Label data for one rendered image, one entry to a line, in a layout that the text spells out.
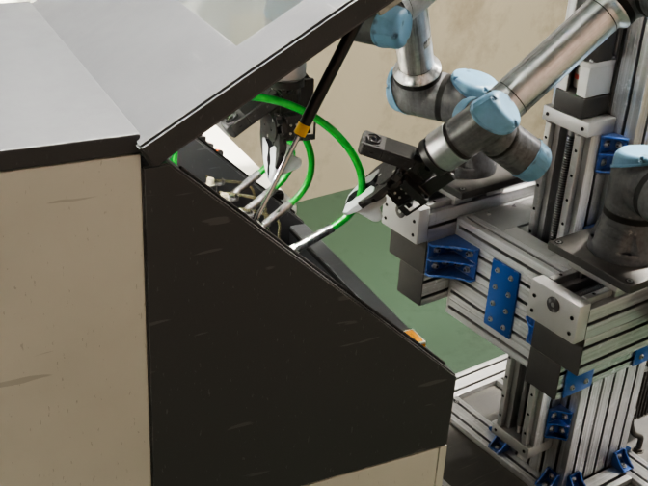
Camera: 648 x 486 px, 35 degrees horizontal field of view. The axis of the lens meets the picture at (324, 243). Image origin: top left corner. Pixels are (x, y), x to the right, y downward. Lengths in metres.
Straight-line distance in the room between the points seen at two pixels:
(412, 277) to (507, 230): 0.27
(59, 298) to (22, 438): 0.24
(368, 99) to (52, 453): 3.34
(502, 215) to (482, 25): 2.63
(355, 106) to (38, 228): 3.37
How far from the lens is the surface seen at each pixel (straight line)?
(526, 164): 1.79
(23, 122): 1.47
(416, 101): 2.48
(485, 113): 1.71
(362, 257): 4.26
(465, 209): 2.51
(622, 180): 2.15
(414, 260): 2.52
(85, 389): 1.60
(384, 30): 1.84
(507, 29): 5.22
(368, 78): 4.71
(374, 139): 1.78
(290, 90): 1.90
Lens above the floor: 2.03
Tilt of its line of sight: 28 degrees down
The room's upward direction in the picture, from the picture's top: 3 degrees clockwise
